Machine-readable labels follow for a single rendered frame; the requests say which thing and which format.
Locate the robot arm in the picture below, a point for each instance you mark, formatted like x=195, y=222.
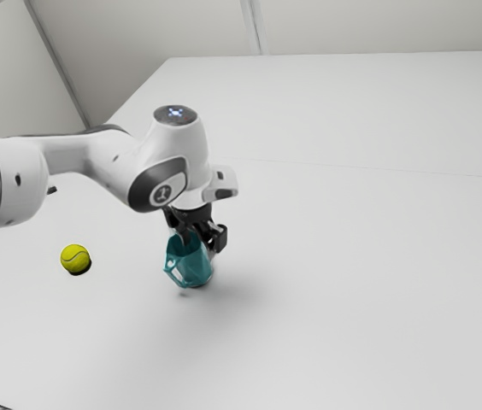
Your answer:
x=95, y=158

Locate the yellow tennis ball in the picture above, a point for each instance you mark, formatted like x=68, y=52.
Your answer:
x=75, y=259

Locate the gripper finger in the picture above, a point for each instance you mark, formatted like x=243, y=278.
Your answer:
x=189, y=237
x=211, y=250

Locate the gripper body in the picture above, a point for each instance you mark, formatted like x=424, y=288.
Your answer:
x=192, y=217

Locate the teal faceted mug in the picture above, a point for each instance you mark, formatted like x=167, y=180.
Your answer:
x=189, y=265

